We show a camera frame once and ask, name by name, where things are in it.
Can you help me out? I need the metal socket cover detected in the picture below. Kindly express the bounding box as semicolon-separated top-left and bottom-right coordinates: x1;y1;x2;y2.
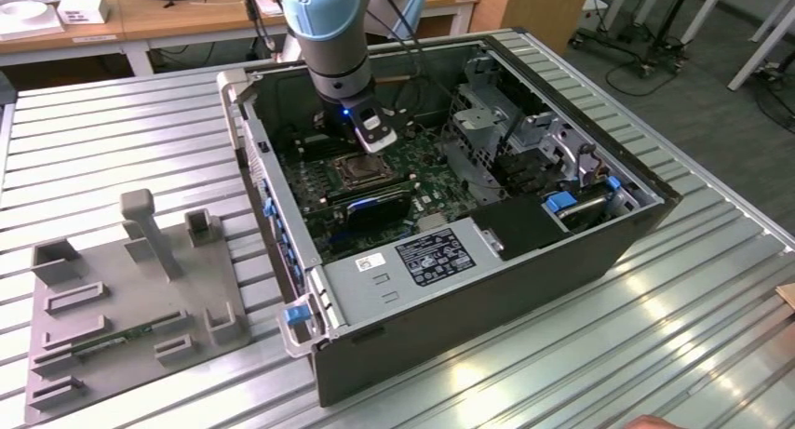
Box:
335;149;396;187

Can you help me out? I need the silver CPU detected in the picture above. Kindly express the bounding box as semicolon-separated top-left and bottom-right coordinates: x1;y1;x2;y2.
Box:
347;158;382;179

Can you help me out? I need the installed green RAM stick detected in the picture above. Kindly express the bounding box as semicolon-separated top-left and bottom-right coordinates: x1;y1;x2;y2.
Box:
320;181;410;207

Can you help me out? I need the green motherboard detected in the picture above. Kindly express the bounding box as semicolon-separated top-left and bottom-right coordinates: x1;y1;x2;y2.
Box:
272;119;506;263

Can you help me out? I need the black graphics card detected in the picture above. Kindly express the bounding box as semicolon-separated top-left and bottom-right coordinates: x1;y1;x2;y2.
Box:
340;190;412;229

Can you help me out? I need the silver perforated drive cage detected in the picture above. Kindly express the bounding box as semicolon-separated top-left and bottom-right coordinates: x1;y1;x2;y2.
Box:
443;82;520;191

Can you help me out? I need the silver upper drive bay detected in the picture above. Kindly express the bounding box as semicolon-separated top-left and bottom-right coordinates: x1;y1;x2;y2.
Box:
462;51;506;93

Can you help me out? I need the wooden desk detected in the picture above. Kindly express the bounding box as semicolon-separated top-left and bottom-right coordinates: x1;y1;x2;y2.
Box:
0;0;483;76

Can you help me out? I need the silver power supply unit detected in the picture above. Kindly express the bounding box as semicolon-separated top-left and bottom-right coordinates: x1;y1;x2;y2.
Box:
308;217;506;351

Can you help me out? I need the blue case latch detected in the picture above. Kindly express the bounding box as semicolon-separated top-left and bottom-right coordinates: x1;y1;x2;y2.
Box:
280;304;312;328

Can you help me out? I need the wooden cabinet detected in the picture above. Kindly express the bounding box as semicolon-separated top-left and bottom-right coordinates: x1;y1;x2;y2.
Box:
500;0;595;56

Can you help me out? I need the white labelled box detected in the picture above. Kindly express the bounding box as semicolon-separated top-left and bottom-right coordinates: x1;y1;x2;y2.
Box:
55;0;112;26

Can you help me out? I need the open dark PC case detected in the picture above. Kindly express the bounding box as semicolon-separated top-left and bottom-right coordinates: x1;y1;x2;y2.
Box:
215;27;683;408

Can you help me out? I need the grey parts rack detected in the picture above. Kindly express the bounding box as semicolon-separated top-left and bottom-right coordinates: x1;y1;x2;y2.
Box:
23;189;255;425

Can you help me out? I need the white foam tray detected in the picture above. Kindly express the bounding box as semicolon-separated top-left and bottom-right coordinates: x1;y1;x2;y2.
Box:
0;0;64;35

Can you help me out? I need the black wheeled stand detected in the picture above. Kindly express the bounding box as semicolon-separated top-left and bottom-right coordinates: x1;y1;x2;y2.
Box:
570;0;695;79

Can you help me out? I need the white metal table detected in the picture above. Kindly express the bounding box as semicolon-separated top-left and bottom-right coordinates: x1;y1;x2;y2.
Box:
726;0;795;93

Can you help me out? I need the brown cardboard box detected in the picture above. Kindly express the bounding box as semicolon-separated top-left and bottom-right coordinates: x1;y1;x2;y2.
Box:
774;282;795;315

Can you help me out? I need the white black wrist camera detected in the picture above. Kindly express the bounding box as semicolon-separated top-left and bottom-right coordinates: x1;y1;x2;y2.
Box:
352;103;399;154

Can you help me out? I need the silver cage bracket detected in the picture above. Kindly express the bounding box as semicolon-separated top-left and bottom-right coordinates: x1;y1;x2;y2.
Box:
451;107;503;130

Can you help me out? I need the blue disk carrier handle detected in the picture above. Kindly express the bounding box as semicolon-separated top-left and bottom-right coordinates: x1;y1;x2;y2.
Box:
540;190;578;216

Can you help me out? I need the silver hinged metal bracket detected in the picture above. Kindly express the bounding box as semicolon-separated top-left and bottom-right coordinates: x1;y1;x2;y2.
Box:
558;121;614;188

